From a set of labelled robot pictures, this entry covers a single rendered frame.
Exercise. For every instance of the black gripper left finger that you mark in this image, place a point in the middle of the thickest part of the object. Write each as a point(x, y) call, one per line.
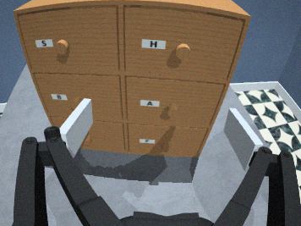
point(30, 208)

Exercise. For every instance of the brown wooden drawer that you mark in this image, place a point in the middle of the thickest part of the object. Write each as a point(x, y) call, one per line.
point(101, 135)
point(154, 35)
point(86, 38)
point(153, 100)
point(61, 90)
point(157, 139)

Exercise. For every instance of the brown wooden chest of drawers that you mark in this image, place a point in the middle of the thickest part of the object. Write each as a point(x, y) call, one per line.
point(226, 7)

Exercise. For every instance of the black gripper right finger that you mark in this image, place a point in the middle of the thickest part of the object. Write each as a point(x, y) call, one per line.
point(284, 208)

